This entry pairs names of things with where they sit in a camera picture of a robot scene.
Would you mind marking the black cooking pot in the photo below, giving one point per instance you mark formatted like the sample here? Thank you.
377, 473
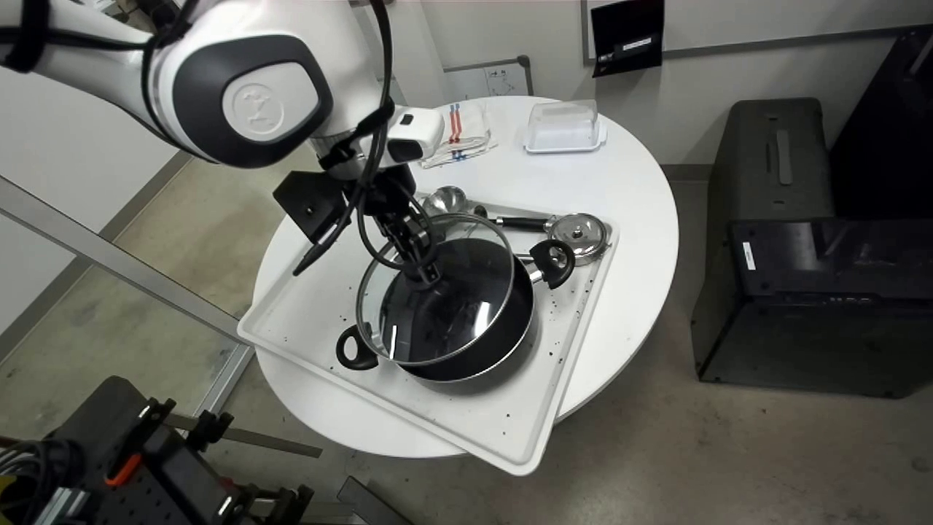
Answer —
548, 263

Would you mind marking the steel strainer spoon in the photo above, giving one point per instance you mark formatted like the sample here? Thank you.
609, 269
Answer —
580, 231

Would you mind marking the clear plastic container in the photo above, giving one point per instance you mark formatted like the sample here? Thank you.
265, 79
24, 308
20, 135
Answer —
564, 129

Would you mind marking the steel ladle with black handle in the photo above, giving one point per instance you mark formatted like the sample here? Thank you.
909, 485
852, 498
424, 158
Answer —
453, 200

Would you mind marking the black wall marker holder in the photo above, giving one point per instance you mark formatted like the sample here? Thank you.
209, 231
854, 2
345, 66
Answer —
628, 37

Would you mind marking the round white table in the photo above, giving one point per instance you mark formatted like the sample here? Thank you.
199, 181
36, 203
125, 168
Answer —
615, 181

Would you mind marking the black equipment case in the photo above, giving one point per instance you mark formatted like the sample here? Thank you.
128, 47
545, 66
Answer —
820, 248

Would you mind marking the glass pot lid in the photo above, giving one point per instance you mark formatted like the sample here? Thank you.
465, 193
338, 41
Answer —
433, 323

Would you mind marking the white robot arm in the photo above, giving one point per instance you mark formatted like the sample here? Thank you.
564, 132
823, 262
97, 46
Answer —
236, 82

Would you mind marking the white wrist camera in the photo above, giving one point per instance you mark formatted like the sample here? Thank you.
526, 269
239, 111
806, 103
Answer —
414, 135

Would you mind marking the black tripod stand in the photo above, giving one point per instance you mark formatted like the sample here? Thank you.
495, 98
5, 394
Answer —
128, 460

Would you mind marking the white plastic tray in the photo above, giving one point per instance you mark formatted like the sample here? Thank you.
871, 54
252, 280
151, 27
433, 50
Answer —
503, 416

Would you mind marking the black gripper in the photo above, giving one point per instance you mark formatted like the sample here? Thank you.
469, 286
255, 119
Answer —
387, 200

